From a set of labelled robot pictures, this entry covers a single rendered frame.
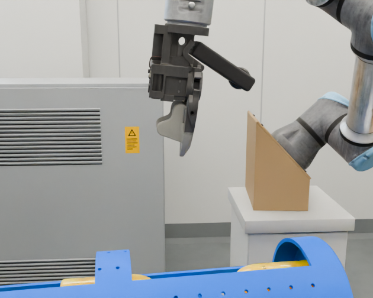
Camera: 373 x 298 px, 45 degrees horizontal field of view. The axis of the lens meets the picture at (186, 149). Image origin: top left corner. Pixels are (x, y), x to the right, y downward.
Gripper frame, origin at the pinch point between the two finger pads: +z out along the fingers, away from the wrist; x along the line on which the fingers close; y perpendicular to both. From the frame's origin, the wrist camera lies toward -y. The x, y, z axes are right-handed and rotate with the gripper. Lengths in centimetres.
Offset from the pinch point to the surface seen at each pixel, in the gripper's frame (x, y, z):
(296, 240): -9.2, -26.1, 20.2
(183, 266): -232, -37, 153
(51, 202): -162, 50, 78
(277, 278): 1.2, -19.4, 22.9
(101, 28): -292, 40, -15
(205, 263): -236, -55, 152
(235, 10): -289, -63, -40
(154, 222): -159, -7, 86
